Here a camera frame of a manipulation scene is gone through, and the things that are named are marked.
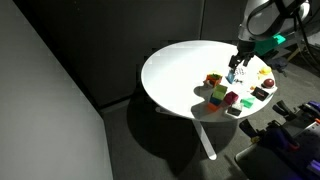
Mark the black purple clamp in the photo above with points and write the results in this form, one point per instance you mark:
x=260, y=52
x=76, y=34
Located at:
x=280, y=138
x=285, y=110

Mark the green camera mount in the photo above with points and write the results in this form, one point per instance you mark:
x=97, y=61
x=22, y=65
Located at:
x=268, y=45

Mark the blue building block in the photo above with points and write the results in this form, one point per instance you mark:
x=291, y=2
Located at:
x=215, y=101

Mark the white black printed cube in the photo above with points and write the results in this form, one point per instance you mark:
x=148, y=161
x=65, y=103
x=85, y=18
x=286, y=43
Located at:
x=260, y=93

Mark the orange building block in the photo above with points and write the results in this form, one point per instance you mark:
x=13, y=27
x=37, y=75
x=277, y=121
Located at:
x=212, y=107

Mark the perforated metal breadboard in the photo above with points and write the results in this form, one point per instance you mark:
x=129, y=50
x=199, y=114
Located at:
x=308, y=130

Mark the grey metal base plate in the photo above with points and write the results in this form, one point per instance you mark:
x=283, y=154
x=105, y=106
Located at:
x=260, y=166

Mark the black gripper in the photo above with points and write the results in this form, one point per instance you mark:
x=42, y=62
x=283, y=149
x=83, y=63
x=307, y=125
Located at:
x=245, y=49

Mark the white table leg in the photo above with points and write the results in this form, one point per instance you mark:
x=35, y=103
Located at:
x=203, y=135

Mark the lime green building block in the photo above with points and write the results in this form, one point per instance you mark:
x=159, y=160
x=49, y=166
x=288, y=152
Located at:
x=220, y=91

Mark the blue grey floor object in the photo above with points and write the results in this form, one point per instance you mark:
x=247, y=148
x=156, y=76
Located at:
x=277, y=64

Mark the pink building block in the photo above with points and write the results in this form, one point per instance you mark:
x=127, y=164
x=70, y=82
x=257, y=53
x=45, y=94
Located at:
x=231, y=98

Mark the wooden side table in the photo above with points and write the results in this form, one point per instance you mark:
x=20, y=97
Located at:
x=294, y=53

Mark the orange dice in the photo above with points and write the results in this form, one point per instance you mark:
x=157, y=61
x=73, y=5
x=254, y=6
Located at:
x=214, y=80

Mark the yellow lemon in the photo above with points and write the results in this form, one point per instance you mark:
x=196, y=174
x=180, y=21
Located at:
x=266, y=70

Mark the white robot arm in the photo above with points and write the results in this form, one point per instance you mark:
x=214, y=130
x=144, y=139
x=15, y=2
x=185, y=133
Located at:
x=266, y=20

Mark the grey building block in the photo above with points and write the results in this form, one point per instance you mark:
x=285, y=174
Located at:
x=235, y=110

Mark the black white patterned cube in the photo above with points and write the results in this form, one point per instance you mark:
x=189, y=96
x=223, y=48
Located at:
x=237, y=76

